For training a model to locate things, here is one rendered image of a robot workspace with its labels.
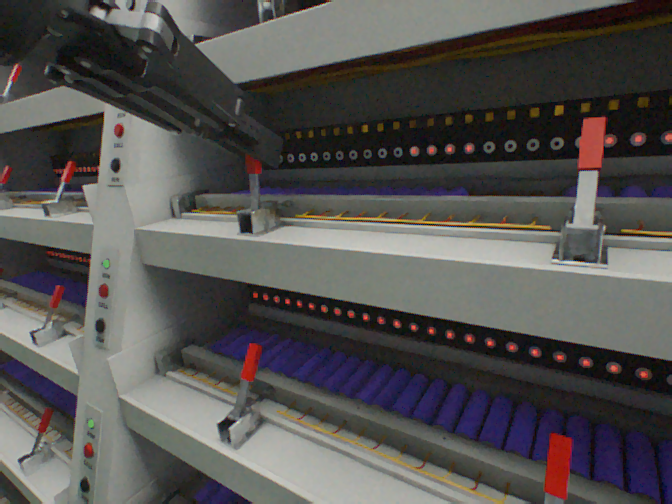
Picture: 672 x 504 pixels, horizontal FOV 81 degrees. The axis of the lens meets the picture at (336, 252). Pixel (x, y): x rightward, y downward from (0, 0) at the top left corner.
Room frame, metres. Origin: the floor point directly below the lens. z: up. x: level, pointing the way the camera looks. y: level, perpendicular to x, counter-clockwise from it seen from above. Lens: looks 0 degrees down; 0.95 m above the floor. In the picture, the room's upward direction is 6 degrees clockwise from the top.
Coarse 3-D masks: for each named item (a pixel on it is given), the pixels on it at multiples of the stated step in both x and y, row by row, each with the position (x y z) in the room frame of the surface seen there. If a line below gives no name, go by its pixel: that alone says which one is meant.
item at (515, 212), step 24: (288, 216) 0.42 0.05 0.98; (312, 216) 0.38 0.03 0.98; (336, 216) 0.37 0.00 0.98; (360, 216) 0.37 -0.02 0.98; (384, 216) 0.36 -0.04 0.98; (408, 216) 0.35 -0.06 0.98; (432, 216) 0.33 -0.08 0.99; (456, 216) 0.32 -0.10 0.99; (480, 216) 0.31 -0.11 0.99; (504, 216) 0.30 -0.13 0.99; (528, 216) 0.29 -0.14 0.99; (552, 216) 0.28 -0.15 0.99; (624, 216) 0.26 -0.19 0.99; (648, 216) 0.25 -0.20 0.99
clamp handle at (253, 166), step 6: (246, 156) 0.37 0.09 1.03; (246, 162) 0.37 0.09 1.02; (252, 162) 0.36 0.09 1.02; (258, 162) 0.37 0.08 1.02; (252, 168) 0.36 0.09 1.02; (258, 168) 0.37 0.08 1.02; (252, 174) 0.37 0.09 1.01; (258, 174) 0.37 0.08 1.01; (252, 180) 0.37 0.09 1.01; (258, 180) 0.37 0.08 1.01; (252, 186) 0.37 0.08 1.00; (258, 186) 0.37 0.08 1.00; (252, 192) 0.37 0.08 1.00; (258, 192) 0.37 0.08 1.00; (252, 198) 0.37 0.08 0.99; (258, 198) 0.37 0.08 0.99; (252, 204) 0.37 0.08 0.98; (258, 204) 0.37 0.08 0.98; (264, 204) 0.38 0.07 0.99; (252, 210) 0.38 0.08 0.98
